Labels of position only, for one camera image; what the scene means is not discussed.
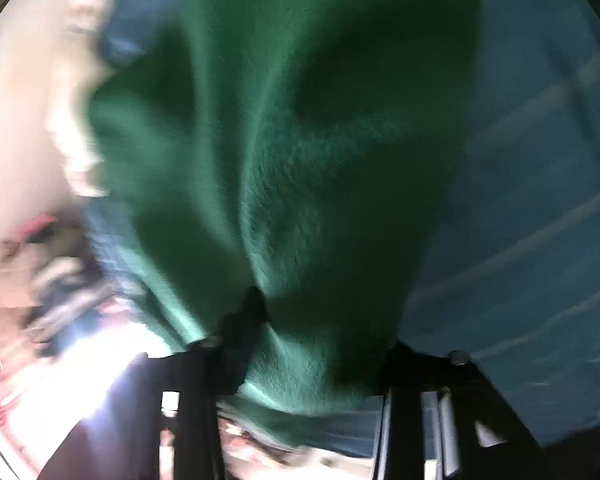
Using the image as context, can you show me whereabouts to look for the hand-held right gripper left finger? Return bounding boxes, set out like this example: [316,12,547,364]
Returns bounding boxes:
[40,287,271,480]

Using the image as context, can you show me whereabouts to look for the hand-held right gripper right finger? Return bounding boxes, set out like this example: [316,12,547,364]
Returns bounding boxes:
[374,341,551,480]

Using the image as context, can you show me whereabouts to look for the green varsity jacket white sleeves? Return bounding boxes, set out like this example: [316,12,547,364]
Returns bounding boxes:
[87,0,488,448]

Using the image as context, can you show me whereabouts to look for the blue striped bed quilt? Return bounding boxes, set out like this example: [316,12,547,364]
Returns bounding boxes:
[100,0,600,461]

